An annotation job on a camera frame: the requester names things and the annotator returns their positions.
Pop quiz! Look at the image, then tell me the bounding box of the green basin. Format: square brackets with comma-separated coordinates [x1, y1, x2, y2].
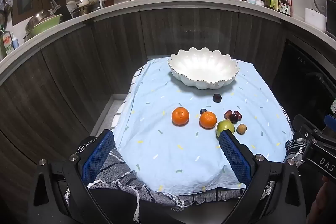
[25, 14, 63, 41]

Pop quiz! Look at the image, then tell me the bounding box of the black built-in appliance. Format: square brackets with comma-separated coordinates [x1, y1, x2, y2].
[273, 39, 336, 115]

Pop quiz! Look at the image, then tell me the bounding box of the hanging metal strainer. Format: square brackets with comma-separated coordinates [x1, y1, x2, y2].
[0, 0, 13, 30]

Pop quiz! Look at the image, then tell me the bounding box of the large soy sauce bottle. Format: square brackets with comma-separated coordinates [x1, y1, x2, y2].
[278, 0, 292, 17]

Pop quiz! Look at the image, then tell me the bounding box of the orange mandarin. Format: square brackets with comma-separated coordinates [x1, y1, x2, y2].
[172, 107, 190, 126]
[199, 111, 217, 130]

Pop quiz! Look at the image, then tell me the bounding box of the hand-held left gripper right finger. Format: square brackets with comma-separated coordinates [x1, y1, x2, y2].
[219, 130, 307, 224]

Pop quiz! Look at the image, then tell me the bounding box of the light blue patterned cloth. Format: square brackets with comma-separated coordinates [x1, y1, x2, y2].
[113, 57, 294, 195]

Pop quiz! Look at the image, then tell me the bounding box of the white scalloped bowl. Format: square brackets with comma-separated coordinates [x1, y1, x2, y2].
[168, 47, 240, 90]

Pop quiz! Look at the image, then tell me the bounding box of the dish soap bottle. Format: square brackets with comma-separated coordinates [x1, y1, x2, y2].
[0, 30, 13, 60]

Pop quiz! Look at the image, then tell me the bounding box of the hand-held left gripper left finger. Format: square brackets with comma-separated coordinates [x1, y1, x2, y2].
[28, 129, 116, 224]

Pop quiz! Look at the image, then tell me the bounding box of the white condiment jar set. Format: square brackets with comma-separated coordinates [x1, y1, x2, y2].
[234, 0, 264, 6]

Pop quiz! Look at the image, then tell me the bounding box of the white box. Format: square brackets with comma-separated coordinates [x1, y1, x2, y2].
[304, 7, 327, 30]

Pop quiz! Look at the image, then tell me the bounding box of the steel bowl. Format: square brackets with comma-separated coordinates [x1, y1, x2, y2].
[25, 10, 53, 34]

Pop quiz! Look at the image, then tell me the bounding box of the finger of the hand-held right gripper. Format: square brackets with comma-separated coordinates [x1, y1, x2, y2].
[293, 114, 324, 142]
[324, 114, 336, 132]

